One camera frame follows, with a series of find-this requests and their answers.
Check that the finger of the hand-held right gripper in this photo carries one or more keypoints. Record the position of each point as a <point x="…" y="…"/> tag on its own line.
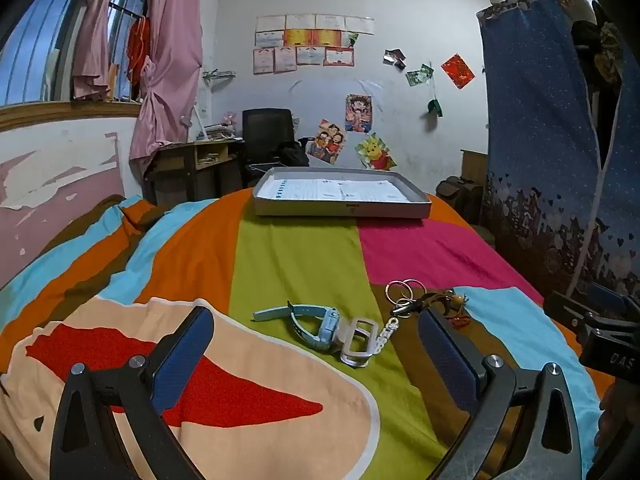
<point x="567" y="310"/>
<point x="607" y="299"/>

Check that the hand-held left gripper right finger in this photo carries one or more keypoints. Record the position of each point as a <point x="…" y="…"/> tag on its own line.
<point x="445" y="355"/>

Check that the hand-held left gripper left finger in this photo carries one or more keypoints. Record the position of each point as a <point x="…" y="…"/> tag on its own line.
<point x="182" y="355"/>

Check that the blue smart watch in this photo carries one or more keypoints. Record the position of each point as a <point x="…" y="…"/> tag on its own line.
<point x="327" y="325"/>

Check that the grey cardboard tray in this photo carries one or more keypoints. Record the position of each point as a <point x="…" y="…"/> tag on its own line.
<point x="340" y="209"/>

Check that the person's right hand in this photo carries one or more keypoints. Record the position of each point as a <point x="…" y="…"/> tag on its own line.
<point x="612" y="425"/>

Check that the colourful patchwork blanket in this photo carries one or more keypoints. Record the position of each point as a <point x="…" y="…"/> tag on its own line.
<point x="300" y="270"/>

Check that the dark luggage bags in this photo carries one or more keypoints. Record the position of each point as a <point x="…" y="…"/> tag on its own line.
<point x="457" y="197"/>

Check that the wooden cabinet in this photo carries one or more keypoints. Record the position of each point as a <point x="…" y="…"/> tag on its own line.
<point x="474" y="165"/>

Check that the blue printed curtain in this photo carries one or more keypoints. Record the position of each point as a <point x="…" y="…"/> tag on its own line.
<point x="540" y="135"/>

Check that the wooden desk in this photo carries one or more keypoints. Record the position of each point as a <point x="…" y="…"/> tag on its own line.
<point x="175" y="155"/>

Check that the printed paper sheet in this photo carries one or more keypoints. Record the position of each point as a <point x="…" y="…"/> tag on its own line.
<point x="325" y="190"/>

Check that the yellow bear sticker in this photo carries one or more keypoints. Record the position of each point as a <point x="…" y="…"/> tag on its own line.
<point x="375" y="152"/>

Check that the stack of books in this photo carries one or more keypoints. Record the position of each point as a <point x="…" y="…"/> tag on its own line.
<point x="217" y="132"/>

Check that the black bag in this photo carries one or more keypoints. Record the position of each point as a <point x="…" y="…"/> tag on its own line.
<point x="295" y="155"/>

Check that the black office chair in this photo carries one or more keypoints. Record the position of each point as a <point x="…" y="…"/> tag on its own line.
<point x="265" y="130"/>

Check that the green hanging ornament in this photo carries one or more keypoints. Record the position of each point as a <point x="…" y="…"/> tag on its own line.
<point x="435" y="109"/>

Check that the cartoon family sticker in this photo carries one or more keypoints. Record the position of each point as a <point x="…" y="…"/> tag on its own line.
<point x="327" y="142"/>

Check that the cartoon fighter poster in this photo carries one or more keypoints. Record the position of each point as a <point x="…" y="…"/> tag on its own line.
<point x="359" y="112"/>

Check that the dark hanging clothes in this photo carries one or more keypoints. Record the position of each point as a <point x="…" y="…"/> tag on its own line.
<point x="587" y="40"/>

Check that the red paper square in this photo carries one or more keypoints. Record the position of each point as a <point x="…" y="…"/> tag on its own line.
<point x="457" y="71"/>

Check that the wooden window sill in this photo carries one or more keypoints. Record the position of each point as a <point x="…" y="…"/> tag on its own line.
<point x="60" y="112"/>

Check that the large pink curtain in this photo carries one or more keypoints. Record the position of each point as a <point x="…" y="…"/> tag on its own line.
<point x="170" y="60"/>

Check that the red hanging cloth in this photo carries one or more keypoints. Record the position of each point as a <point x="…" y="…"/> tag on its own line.
<point x="137" y="50"/>

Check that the barred window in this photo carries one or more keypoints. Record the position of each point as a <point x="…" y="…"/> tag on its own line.
<point x="35" y="60"/>

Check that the small pink curtain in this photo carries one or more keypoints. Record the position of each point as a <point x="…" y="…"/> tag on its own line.
<point x="95" y="35"/>

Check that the green wall photos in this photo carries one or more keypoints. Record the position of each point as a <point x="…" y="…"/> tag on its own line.
<point x="419" y="76"/>

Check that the dark wall photos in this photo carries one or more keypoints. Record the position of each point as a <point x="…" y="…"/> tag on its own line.
<point x="395" y="58"/>

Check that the rows of wall certificates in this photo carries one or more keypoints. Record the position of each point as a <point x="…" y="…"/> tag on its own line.
<point x="300" y="45"/>

